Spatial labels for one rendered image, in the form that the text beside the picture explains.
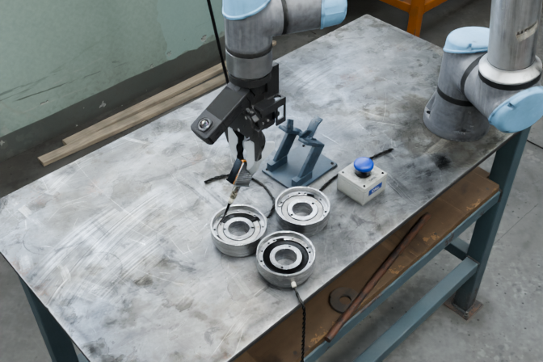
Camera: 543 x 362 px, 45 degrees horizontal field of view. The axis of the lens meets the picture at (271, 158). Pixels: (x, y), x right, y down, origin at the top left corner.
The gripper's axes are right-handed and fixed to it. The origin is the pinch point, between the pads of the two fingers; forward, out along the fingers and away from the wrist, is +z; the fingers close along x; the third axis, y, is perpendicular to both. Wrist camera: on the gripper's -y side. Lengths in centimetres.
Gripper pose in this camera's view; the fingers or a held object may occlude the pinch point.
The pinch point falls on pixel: (244, 166)
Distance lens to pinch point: 118.5
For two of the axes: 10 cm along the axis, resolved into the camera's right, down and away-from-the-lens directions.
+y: 7.1, -4.6, 5.3
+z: 0.1, 7.6, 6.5
